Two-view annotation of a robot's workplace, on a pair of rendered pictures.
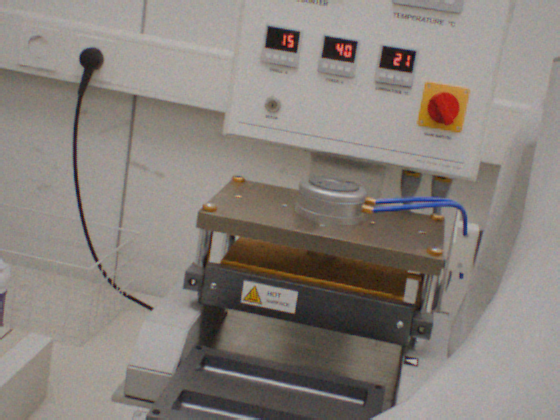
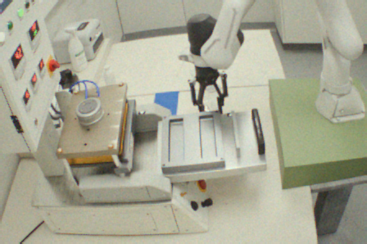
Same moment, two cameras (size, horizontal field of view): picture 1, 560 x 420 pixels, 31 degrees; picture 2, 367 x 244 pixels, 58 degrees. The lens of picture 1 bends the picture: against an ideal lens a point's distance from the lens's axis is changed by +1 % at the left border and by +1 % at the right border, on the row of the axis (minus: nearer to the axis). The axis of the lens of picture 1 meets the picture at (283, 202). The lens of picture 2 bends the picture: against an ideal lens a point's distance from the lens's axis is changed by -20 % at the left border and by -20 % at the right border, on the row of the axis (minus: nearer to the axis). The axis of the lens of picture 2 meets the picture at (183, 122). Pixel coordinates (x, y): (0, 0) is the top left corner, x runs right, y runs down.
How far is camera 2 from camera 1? 1.24 m
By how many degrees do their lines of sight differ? 81
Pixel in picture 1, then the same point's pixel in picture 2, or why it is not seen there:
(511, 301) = (342, 12)
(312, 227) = (112, 115)
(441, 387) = (348, 24)
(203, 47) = not seen: outside the picture
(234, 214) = (112, 138)
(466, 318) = (231, 52)
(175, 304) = (129, 181)
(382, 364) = not seen: hidden behind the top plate
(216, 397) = (200, 150)
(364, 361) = not seen: hidden behind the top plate
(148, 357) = (165, 185)
